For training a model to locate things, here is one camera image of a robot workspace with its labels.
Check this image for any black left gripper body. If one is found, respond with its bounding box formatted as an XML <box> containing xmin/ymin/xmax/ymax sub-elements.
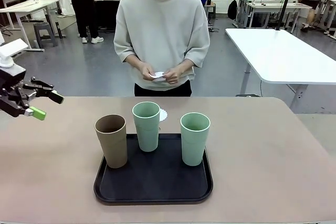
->
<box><xmin>0</xmin><ymin>64</ymin><xmax>27</xmax><ymax>118</ymax></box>

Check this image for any brown tall cup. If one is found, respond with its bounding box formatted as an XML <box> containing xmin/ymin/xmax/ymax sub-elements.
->
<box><xmin>94</xmin><ymin>114</ymin><xmax>129</xmax><ymax>169</ymax></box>

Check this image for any green tall cup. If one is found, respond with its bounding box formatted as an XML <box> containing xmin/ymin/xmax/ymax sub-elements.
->
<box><xmin>180</xmin><ymin>112</ymin><xmax>211</xmax><ymax>167</ymax></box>
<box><xmin>132</xmin><ymin>101</ymin><xmax>161</xmax><ymax>153</ymax></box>

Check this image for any white coaster stack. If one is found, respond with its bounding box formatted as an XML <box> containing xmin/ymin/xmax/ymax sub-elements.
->
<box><xmin>149</xmin><ymin>71</ymin><xmax>166</xmax><ymax>80</ymax></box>

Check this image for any person's left forearm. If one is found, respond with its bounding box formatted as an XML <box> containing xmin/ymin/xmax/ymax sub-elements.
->
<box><xmin>179</xmin><ymin>59</ymin><xmax>194</xmax><ymax>74</ymax></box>

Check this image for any person's right forearm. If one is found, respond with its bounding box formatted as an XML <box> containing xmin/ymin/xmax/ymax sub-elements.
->
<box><xmin>125</xmin><ymin>55</ymin><xmax>145</xmax><ymax>70</ymax></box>

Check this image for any person's right hand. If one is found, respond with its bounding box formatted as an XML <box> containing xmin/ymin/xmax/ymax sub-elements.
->
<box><xmin>140</xmin><ymin>62</ymin><xmax>158</xmax><ymax>81</ymax></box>

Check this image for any person's left hand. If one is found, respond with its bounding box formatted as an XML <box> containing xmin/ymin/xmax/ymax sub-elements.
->
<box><xmin>162</xmin><ymin>64</ymin><xmax>184</xmax><ymax>85</ymax></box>

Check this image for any grey plastic stool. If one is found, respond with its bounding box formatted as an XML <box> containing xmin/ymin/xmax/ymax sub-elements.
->
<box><xmin>33</xmin><ymin>22</ymin><xmax>57</xmax><ymax>49</ymax></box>

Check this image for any person in grey hoodie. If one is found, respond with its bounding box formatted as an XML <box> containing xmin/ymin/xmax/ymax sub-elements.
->
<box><xmin>61</xmin><ymin>0</ymin><xmax>104</xmax><ymax>44</ymax></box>

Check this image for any person in beige sweater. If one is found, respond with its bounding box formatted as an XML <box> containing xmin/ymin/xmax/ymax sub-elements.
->
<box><xmin>113</xmin><ymin>0</ymin><xmax>211</xmax><ymax>98</ymax></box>

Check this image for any black plastic tray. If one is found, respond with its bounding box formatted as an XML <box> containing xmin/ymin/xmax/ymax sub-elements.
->
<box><xmin>93</xmin><ymin>133</ymin><xmax>214</xmax><ymax>206</ymax></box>

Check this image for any black backpack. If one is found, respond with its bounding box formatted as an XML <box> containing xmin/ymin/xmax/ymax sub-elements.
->
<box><xmin>227</xmin><ymin>0</ymin><xmax>238</xmax><ymax>20</ymax></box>

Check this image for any white background workbench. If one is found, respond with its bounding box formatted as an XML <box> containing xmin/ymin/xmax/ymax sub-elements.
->
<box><xmin>245</xmin><ymin>1</ymin><xmax>313</xmax><ymax>29</ymax></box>

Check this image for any black stand pole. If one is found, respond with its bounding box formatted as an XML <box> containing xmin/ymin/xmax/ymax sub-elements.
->
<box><xmin>274</xmin><ymin>0</ymin><xmax>297</xmax><ymax>31</ymax></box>

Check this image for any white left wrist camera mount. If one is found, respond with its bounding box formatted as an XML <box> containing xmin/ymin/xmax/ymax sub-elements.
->
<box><xmin>0</xmin><ymin>39</ymin><xmax>28</xmax><ymax>67</ymax></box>

